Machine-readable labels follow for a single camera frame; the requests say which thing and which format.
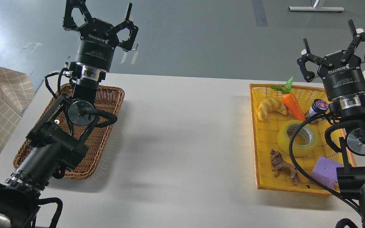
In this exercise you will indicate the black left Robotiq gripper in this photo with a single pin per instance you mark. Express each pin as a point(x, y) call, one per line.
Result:
point(96, 47)

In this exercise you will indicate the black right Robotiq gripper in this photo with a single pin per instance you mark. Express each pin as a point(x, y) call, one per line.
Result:
point(344, 77)

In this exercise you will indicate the yellow tape roll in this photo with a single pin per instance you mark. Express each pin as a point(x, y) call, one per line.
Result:
point(307, 133)

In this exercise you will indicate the yellow plastic woven tray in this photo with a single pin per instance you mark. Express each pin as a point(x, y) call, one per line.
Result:
point(265, 139)

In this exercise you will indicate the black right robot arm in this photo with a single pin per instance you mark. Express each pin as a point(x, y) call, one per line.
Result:
point(346, 135)

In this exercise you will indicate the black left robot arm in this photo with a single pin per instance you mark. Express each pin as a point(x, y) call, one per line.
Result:
point(58, 139)

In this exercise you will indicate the small dark jar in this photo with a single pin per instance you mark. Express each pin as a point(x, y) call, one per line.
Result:
point(317, 107)

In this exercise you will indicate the white metal stand base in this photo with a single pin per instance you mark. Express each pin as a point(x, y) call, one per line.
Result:
point(316, 6)

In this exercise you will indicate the orange toy carrot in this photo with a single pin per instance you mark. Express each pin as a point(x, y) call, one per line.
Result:
point(289, 99)

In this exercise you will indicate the toy croissant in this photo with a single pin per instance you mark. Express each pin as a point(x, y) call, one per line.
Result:
point(268, 105)

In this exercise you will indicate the purple foam block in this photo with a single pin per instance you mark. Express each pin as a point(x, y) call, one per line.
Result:
point(324, 171)

